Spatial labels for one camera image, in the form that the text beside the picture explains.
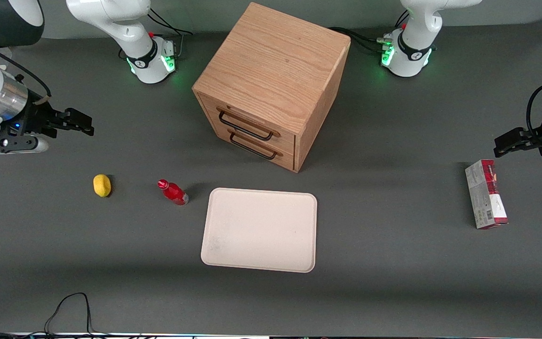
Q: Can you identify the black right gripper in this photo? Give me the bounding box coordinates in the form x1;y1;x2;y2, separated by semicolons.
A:
16;99;95;139

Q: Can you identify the oak wooden drawer cabinet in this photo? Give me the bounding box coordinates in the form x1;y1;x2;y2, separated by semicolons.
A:
192;2;351;173

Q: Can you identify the red coke bottle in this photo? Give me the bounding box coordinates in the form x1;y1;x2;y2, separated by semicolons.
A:
157;179;190;206

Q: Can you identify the yellow lemon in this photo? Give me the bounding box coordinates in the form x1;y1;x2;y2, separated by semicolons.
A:
93;174;112;198

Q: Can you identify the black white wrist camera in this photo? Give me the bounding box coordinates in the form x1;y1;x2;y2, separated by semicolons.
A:
0;135;49;154

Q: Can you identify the oak wooden drawer front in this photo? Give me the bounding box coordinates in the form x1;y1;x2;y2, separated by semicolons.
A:
198;93;296;152
209;123;295;171

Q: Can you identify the black arm base cable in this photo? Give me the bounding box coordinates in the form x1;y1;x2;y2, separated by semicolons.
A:
148;8;193;58
329;9;411;55

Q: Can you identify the black metal drawer handle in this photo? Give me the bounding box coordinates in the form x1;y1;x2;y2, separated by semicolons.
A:
229;131;279;161
217;109;276;142

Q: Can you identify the cream rectangular tray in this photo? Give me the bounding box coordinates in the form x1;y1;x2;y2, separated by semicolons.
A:
200;187;318;273

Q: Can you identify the thin black looped cable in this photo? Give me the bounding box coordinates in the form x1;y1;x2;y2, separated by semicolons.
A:
0;292;112;338

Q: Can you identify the red plaid cardboard box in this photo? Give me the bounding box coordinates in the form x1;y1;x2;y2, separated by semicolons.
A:
465;159;509;230

